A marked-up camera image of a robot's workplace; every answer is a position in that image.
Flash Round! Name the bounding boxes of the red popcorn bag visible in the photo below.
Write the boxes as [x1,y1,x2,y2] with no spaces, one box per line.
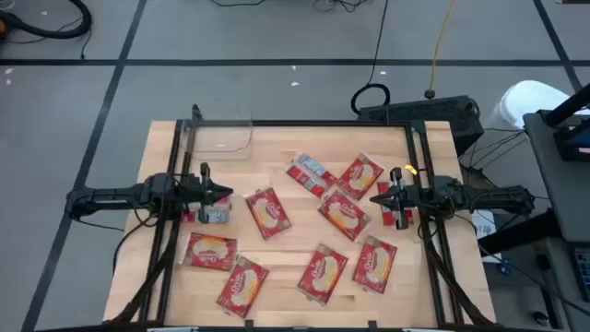
[285,152,338,198]
[351,234,399,295]
[215,255,271,319]
[182,231,239,272]
[243,186,293,241]
[181,196,233,226]
[296,243,349,306]
[316,188,372,243]
[376,181,416,227]
[336,154,385,201]

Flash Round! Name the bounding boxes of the clear plastic basket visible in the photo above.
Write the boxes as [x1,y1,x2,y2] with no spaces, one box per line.
[182,108,254,161]

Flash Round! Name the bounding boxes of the black device with blue screen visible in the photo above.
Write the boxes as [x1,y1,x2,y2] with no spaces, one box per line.
[551,123,590,162]

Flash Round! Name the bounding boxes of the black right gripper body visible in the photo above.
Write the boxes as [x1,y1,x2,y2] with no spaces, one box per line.
[389,166,434,231]

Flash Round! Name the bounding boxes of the black thick hose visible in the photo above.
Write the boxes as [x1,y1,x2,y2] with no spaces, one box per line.
[0,0,92,41]

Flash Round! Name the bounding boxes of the black cable bundle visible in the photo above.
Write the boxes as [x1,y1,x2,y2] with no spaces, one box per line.
[313,0,370,14]

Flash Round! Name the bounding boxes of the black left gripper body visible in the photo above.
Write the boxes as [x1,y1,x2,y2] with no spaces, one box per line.
[179,161,212,225]

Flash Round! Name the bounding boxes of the white paper sheet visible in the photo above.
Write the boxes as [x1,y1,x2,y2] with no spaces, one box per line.
[469,209,502,265]

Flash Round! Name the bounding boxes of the yellow hanging cable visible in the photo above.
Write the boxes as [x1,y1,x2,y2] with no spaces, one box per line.
[423,0,458,101]

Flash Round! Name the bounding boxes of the black pole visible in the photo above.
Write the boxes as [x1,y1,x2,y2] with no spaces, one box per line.
[543,82,590,128]

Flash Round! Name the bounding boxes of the grey cart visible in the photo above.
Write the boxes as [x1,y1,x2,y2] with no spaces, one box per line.
[523,110,590,245]

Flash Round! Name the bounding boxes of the black aluminium table frame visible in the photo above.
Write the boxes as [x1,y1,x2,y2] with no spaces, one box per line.
[103,104,497,331]

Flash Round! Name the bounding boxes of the black cart beam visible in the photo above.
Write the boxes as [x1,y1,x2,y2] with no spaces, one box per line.
[477,209,561,257]

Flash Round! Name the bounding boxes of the white plastic bin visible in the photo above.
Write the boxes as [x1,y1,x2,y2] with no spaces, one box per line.
[490,79,590,133]

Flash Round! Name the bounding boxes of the black looped cable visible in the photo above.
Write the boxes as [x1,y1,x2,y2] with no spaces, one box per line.
[349,0,392,116]

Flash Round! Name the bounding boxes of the black keyboard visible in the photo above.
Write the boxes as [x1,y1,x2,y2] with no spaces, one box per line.
[571,246,590,303]

